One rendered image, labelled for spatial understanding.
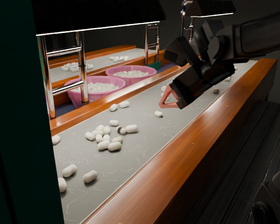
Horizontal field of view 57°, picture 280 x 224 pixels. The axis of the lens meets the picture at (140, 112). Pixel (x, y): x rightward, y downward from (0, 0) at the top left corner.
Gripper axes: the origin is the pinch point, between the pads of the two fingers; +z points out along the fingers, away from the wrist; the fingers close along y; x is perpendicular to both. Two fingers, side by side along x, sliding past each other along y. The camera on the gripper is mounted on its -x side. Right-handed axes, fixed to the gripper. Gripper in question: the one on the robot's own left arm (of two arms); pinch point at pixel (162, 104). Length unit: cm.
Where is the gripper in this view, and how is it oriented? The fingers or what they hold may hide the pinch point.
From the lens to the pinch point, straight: 66.8
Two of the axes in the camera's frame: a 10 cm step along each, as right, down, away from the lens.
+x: 5.4, 8.4, -0.3
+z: -6.4, 4.4, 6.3
